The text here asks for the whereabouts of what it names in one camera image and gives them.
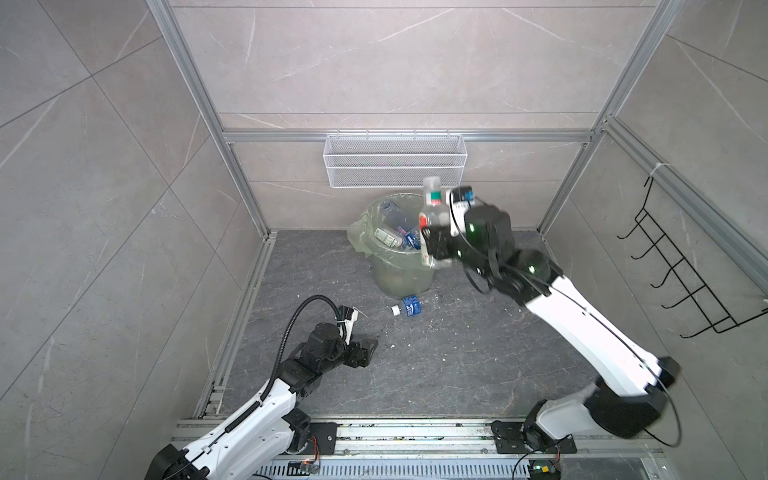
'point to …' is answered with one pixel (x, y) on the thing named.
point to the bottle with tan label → (387, 238)
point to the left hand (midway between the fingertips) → (365, 333)
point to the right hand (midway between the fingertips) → (431, 226)
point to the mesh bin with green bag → (395, 272)
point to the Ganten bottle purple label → (394, 214)
